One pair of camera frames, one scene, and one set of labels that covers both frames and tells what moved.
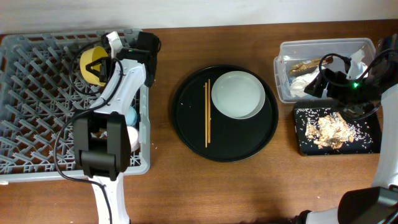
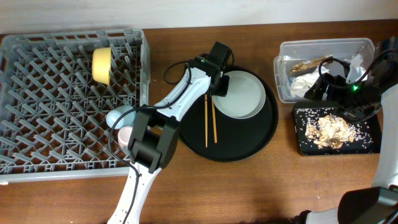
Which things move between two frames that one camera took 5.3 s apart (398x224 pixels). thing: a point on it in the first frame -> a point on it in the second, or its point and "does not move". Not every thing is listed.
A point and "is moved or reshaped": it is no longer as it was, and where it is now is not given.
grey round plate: x=238 y=94 does not move
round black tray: x=232 y=139 does not move
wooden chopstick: x=206 y=112 does not move
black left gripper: x=108 y=63 -> x=224 y=89
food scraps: x=329 y=130 does not move
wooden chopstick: x=209 y=110 -> x=214 y=124
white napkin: x=300 y=83 does not move
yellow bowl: x=89 y=56 is moved or reshaped
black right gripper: x=353 y=111 does not move
